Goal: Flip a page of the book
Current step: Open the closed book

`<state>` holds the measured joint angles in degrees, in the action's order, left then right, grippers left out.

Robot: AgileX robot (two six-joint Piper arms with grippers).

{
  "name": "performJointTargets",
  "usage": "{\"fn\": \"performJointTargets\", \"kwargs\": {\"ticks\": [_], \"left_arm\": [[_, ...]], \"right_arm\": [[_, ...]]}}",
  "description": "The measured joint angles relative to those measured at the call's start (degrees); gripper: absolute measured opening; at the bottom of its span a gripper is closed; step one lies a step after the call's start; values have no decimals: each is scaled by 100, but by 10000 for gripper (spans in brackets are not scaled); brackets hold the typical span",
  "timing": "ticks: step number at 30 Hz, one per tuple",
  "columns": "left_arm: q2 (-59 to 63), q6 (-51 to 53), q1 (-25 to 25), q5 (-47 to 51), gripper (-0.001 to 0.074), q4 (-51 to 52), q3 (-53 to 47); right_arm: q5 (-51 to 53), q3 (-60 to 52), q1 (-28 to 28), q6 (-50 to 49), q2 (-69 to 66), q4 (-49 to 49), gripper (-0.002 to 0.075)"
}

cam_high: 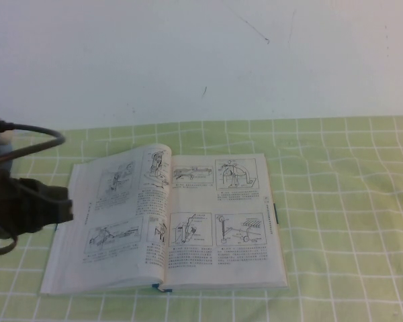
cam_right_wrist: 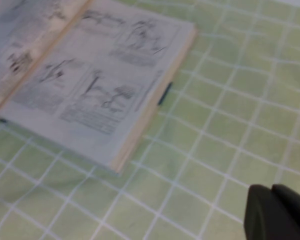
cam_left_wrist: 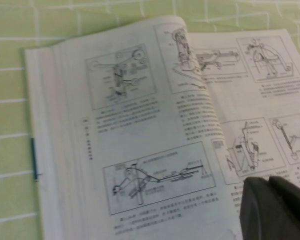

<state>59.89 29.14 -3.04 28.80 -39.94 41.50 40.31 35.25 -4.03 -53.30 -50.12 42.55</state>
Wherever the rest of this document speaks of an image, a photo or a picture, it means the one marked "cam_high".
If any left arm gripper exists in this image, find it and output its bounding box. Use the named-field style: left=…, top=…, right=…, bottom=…
left=0, top=169, right=75, bottom=243

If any book with technical drawings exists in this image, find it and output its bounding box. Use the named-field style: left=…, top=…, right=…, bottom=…
left=39, top=144, right=289, bottom=296

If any left wrist camera white-ended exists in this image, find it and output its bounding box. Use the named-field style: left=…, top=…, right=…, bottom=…
left=0, top=113, right=15, bottom=172

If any green white checked tablecloth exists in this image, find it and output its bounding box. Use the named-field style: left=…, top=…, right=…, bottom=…
left=0, top=115, right=403, bottom=322

